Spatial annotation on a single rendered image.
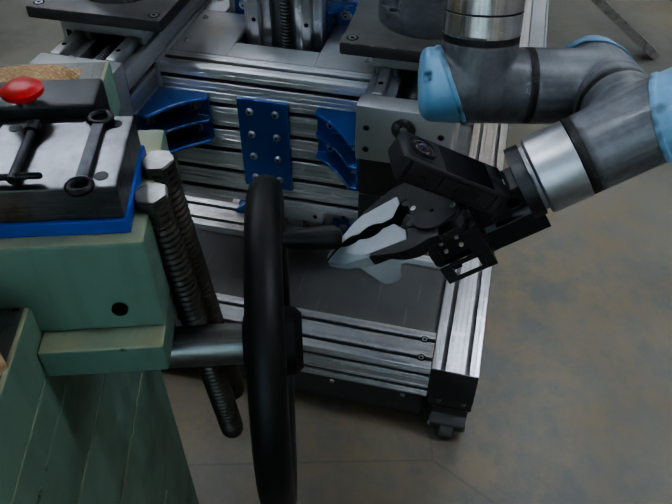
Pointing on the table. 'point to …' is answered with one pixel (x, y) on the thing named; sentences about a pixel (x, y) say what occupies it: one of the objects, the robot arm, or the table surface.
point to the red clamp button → (21, 90)
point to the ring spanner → (89, 154)
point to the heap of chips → (39, 72)
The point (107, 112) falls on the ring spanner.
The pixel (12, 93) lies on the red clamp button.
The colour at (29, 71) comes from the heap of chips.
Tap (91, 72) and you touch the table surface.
